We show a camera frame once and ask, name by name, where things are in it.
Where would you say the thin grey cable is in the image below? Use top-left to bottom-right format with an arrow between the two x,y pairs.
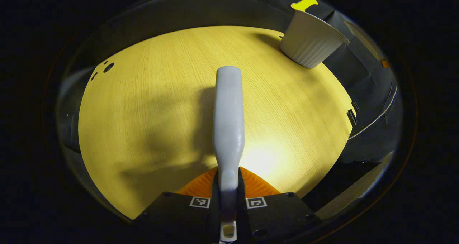
349,86 -> 399,141

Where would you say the white ribbed garbage bin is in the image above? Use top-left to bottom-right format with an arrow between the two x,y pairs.
279,9 -> 350,69

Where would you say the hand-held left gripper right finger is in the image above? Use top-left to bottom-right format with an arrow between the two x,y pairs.
238,167 -> 320,244

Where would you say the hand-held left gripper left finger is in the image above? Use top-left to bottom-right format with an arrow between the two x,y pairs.
134,167 -> 220,244

